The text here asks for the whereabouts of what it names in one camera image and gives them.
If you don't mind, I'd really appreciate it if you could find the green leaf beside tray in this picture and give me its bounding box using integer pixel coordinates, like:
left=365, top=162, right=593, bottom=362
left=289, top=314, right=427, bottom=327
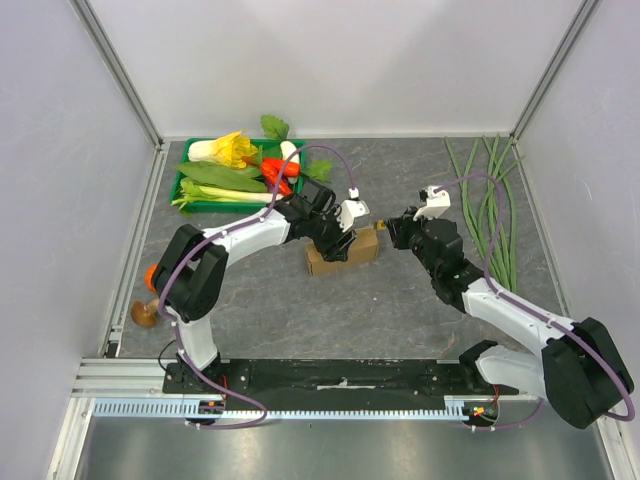
left=301, top=159, right=333, bottom=183

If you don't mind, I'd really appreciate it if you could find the yellow napa cabbage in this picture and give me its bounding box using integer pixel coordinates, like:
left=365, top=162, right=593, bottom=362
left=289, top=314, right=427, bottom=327
left=187, top=130, right=258, bottom=169

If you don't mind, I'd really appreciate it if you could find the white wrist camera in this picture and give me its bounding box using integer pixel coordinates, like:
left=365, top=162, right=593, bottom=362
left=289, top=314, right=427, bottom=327
left=335, top=187, right=370, bottom=232
left=413, top=185, right=451, bottom=221

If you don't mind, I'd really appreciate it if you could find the brown cardboard express box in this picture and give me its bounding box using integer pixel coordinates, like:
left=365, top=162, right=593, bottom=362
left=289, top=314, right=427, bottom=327
left=305, top=226, right=379, bottom=276

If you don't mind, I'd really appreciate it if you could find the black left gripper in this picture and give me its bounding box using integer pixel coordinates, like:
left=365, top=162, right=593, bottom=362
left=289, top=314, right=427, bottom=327
left=307, top=207, right=357, bottom=264

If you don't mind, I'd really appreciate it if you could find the white radish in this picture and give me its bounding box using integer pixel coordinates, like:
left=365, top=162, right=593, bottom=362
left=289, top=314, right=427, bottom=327
left=280, top=140, right=301, bottom=184

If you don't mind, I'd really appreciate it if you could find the green long beans bundle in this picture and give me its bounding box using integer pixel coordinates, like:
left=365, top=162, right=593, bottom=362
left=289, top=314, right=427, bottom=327
left=444, top=136, right=523, bottom=293

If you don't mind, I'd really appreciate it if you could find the green white celery stalk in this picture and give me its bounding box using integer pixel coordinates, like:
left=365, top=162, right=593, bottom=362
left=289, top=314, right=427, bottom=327
left=170, top=179, right=272, bottom=215

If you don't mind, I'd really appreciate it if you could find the large green leaf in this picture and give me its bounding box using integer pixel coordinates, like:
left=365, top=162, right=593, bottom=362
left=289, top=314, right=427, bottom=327
left=176, top=162, right=268, bottom=193

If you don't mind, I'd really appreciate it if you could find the green leaf sprig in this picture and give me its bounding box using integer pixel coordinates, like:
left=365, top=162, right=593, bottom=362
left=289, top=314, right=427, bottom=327
left=260, top=114, right=290, bottom=142

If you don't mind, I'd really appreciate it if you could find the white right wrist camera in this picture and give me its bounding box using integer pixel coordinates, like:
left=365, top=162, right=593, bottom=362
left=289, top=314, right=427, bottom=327
left=413, top=185, right=451, bottom=221

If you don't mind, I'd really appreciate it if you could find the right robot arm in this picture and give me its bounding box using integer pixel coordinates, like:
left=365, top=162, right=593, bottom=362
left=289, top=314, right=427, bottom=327
left=385, top=207, right=636, bottom=429

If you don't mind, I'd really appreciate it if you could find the small orange pumpkin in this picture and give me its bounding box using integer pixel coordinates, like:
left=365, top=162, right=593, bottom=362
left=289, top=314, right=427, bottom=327
left=144, top=264, right=157, bottom=293

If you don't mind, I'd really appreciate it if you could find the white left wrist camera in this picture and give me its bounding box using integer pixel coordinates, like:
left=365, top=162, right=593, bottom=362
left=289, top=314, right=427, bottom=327
left=335, top=187, right=370, bottom=232

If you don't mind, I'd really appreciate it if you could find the red chili pepper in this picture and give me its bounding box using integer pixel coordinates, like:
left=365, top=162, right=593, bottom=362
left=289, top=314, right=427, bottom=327
left=242, top=156, right=301, bottom=196

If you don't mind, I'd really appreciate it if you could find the slotted white cable duct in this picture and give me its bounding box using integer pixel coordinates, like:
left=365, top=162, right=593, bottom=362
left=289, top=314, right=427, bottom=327
left=93, top=389, right=468, bottom=421

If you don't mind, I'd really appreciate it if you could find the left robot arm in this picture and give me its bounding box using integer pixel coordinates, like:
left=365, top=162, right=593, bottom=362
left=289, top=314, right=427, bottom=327
left=147, top=180, right=369, bottom=393

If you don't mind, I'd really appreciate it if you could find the brown toy mushroom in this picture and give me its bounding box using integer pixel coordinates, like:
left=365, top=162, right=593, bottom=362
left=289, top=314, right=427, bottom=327
left=130, top=298, right=159, bottom=328

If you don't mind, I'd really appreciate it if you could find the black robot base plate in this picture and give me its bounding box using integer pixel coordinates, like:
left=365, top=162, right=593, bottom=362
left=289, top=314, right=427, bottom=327
left=162, top=357, right=520, bottom=409

